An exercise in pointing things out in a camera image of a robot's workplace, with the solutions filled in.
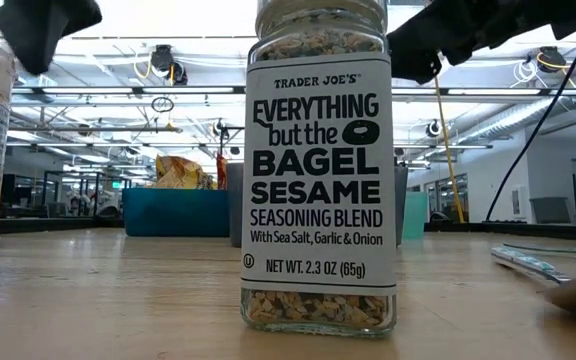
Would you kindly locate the gray translucent plastic bin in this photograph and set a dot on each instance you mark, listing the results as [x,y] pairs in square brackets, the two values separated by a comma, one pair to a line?
[234,210]

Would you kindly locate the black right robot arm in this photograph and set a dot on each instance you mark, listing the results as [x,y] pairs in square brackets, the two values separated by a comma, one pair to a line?
[573,15]

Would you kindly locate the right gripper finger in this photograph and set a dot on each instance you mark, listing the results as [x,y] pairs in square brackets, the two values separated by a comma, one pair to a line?
[415,55]
[470,45]

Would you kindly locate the silver ceiling air duct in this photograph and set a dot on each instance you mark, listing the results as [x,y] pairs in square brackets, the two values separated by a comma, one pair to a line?
[518,117]

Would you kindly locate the long ceiling light fixture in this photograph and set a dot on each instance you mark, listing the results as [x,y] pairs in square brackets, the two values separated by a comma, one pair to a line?
[93,90]

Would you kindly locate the blue plastic bin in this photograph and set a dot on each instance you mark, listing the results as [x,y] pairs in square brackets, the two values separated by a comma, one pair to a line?
[175,212]

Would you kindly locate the red yellow noodle packet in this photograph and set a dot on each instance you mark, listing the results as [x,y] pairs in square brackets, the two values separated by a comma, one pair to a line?
[221,172]

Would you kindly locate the teal plastic bin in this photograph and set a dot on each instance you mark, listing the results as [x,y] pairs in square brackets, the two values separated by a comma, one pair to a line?
[415,215]

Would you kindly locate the bagel sesame seasoning jar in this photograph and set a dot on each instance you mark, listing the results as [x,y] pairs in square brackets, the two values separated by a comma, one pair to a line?
[318,200]

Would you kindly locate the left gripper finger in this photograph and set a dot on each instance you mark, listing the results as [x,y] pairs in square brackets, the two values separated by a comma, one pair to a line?
[33,35]
[83,15]

